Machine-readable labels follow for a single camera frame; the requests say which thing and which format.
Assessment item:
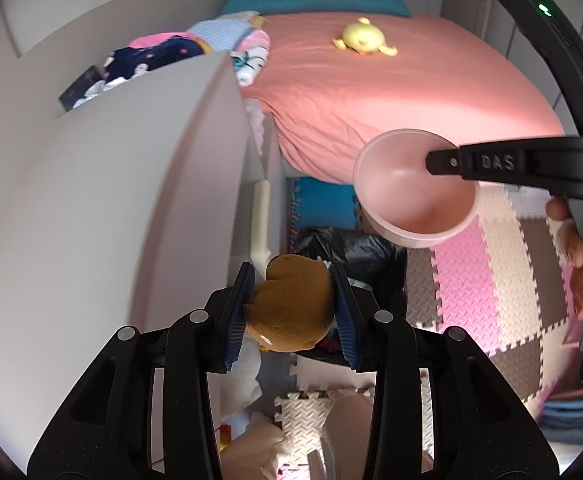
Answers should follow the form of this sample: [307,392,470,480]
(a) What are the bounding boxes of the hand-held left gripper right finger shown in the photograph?
[327,262,559,480]

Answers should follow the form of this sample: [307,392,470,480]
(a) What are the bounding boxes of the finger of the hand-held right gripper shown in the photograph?
[425,144,465,179]

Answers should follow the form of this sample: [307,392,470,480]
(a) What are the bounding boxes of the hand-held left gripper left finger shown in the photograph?
[27,261,257,480]

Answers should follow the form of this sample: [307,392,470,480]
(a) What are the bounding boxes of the pink bowl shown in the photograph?
[353,129,481,250]

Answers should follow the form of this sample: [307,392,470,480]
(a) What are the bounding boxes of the black trash bag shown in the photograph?
[291,226,407,361]

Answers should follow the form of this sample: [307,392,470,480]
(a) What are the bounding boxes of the person's right hand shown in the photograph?
[545,196,583,321]

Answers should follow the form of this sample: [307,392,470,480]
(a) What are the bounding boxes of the white fabric bundle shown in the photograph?
[218,332,292,480]

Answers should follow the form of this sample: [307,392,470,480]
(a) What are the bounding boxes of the bed with pink sheet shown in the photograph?
[244,12,579,186]

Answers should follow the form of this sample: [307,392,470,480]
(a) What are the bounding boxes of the yellow plush duck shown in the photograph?
[332,16,398,57]

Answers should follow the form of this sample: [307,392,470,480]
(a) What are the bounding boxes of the white wardrobe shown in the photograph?
[441,0,572,126]

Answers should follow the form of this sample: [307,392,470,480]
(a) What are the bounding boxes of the white and pink garment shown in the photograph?
[231,30,272,88]

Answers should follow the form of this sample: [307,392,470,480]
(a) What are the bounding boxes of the blue folded cloths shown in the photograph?
[541,385,583,443]

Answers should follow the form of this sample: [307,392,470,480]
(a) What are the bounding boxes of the light blue striped cloth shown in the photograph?
[187,11,262,53]

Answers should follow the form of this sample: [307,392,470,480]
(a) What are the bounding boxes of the white cloth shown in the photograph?
[74,77,122,108]

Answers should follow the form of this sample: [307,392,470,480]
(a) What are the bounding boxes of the navy patterned garment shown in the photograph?
[102,35,207,83]

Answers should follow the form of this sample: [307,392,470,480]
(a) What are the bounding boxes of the dark book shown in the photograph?
[58,65,106,113]

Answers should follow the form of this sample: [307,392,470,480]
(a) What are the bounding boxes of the cream padded post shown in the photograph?
[250,180,272,266]

